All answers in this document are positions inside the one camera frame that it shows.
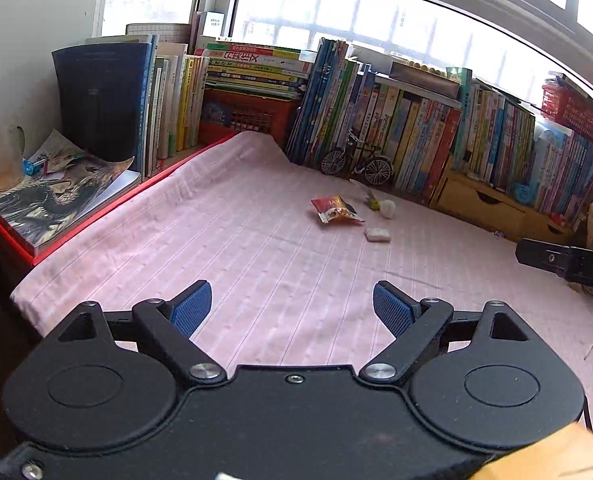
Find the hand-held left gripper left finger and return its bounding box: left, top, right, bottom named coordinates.
left=54, top=280, right=228, bottom=387

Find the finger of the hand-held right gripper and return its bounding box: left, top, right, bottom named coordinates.
left=515, top=238, right=575, bottom=277

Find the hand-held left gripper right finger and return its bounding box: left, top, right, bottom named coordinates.
left=357, top=281, right=532, bottom=387

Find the row of picture books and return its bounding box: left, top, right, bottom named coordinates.
left=284, top=37, right=465, bottom=206

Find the row of upright books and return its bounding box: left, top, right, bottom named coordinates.
left=84, top=35, right=211, bottom=178

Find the stack of flat books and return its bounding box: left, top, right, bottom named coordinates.
left=194, top=35, right=313, bottom=101

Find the wooden drawer organizer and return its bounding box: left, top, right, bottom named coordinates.
left=429, top=167, right=577, bottom=242

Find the pink striped tablecloth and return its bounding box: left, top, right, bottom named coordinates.
left=10, top=131, right=593, bottom=436

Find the red macaron snack packet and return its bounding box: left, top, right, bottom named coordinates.
left=311, top=195, right=366, bottom=226

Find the red plastic basket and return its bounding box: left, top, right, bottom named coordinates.
left=541, top=82, right=593, bottom=143

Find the black model bicycle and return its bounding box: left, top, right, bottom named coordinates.
left=321, top=130, right=394, bottom=187

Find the comic magazine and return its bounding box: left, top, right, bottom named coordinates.
left=0, top=129, right=142, bottom=257

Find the red plastic crate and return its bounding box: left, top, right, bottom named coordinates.
left=198, top=87, right=302, bottom=148

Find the grey flat box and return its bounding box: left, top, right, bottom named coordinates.
left=389, top=57, right=465, bottom=101

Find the dark blue large book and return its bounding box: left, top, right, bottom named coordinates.
left=51, top=42, right=151, bottom=173

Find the grid paper notebook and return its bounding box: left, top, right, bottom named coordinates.
left=125, top=22, right=192, bottom=46

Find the white printed card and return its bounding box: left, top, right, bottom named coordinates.
left=196, top=10, right=224, bottom=41

